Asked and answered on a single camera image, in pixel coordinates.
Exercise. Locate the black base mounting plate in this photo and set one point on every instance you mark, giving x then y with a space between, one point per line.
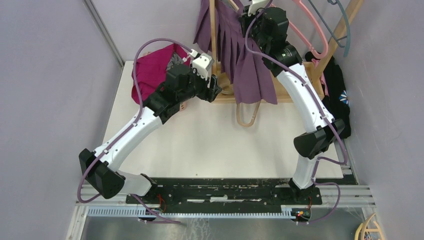
228 195

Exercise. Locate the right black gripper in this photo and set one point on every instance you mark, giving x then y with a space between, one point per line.
246 19

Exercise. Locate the purple pleated skirt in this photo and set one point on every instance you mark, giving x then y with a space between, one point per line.
250 78

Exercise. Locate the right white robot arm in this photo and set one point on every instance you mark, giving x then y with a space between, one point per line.
267 27

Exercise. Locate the wooden hanger on floor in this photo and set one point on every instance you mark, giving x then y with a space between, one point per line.
369 230

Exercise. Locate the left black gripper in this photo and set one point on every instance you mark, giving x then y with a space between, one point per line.
208 94

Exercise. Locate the wooden clothes rack frame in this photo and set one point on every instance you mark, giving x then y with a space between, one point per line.
311 72

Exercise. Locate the black floral garment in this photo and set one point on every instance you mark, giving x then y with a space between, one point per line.
335 95

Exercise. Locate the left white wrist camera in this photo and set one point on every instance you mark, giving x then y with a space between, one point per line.
202 62

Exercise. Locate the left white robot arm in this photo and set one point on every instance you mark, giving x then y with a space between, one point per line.
100 167

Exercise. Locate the magenta skirt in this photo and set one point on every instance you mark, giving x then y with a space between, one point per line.
152 67

